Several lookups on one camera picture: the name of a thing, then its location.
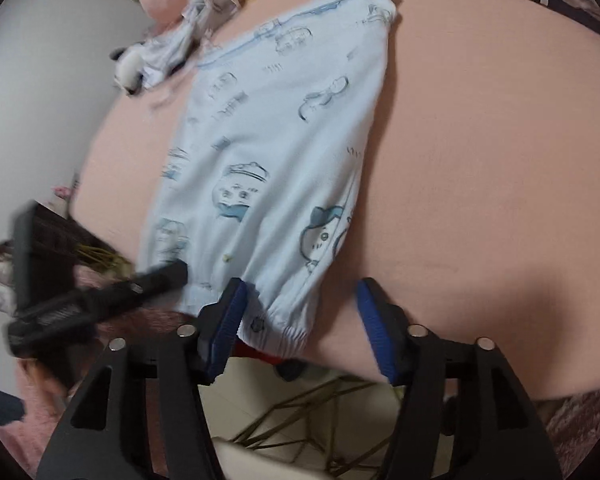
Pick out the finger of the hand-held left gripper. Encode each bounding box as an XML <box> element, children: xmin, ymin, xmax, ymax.
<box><xmin>7</xmin><ymin>260</ymin><xmax>189</xmax><ymax>358</ymax></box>

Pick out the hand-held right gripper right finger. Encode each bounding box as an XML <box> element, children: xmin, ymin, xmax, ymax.
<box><xmin>355</xmin><ymin>277</ymin><xmax>563</xmax><ymax>480</ymax></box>

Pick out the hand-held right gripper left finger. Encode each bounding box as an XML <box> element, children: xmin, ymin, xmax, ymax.
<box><xmin>36</xmin><ymin>277</ymin><xmax>248</xmax><ymax>480</ymax></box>

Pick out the light blue printed pajama garment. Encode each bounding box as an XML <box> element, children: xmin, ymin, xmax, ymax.
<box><xmin>139</xmin><ymin>0</ymin><xmax>403</xmax><ymax>362</ymax></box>

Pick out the dark blue cloth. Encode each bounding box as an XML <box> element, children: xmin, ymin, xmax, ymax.
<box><xmin>0</xmin><ymin>381</ymin><xmax>25</xmax><ymax>425</ymax></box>

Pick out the pink bed sheet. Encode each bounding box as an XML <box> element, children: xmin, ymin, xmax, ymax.
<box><xmin>77</xmin><ymin>0</ymin><xmax>600</xmax><ymax>403</ymax></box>

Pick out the black and white plush toy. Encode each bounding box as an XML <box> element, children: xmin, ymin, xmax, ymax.
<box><xmin>110</xmin><ymin>45</ymin><xmax>149</xmax><ymax>97</ymax></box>

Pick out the pink fuzzy blanket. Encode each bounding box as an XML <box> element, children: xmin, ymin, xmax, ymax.
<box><xmin>0</xmin><ymin>260</ymin><xmax>600</xmax><ymax>478</ymax></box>

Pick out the gold wire stand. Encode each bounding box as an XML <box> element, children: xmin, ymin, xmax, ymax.
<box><xmin>230</xmin><ymin>377</ymin><xmax>407</xmax><ymax>480</ymax></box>

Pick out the white grey garment with straps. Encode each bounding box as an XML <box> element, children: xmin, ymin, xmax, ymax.
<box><xmin>140</xmin><ymin>0</ymin><xmax>242</xmax><ymax>92</ymax></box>

